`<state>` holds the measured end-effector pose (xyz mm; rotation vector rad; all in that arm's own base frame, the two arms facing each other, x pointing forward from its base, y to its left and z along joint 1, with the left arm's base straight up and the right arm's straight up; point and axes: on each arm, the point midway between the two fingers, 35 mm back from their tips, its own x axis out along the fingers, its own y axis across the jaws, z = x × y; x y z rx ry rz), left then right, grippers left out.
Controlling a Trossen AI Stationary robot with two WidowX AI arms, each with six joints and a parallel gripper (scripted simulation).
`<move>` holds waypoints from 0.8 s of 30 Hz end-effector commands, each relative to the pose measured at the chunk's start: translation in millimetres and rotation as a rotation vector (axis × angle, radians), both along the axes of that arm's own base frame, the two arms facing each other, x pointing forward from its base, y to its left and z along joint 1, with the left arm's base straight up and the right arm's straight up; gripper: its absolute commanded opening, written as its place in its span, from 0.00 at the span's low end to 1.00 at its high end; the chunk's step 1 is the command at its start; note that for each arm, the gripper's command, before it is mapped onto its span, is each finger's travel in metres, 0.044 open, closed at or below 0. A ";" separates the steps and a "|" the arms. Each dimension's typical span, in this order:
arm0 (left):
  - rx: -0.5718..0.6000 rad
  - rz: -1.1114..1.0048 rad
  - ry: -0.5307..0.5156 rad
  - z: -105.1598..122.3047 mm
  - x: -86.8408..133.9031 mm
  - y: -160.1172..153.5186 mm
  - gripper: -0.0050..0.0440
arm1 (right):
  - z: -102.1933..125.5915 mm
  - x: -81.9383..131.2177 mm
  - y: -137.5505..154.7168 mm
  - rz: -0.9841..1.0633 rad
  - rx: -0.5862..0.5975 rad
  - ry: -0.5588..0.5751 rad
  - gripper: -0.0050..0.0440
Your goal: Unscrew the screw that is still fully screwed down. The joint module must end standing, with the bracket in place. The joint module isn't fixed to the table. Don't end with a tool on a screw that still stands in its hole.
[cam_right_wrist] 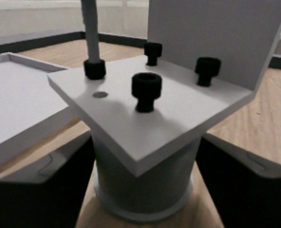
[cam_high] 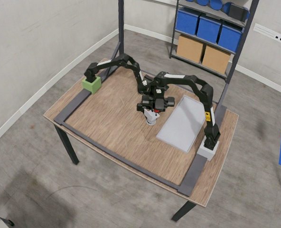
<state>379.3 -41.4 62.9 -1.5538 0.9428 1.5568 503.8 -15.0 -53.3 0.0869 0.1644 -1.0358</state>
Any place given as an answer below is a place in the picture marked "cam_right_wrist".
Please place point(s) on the red screwdriver handle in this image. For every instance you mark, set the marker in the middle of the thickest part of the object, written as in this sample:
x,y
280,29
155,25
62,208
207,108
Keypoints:
x,y
90,21

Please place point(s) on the black screw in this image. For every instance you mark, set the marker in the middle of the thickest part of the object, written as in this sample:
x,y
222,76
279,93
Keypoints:
x,y
153,51
207,68
146,88
94,71

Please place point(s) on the white shallow tray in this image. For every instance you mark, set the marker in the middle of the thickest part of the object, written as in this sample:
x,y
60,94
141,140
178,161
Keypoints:
x,y
25,97

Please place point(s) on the white bracket with holes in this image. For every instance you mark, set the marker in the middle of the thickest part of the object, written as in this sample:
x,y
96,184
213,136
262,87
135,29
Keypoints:
x,y
242,34

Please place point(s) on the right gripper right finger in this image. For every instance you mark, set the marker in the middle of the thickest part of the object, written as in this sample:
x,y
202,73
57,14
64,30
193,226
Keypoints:
x,y
245,188

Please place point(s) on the grey cylinder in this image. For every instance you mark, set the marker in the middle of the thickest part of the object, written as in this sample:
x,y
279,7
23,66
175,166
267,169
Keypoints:
x,y
155,196

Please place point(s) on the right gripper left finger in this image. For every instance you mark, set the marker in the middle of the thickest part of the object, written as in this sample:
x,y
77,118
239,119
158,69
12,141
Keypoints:
x,y
49,192

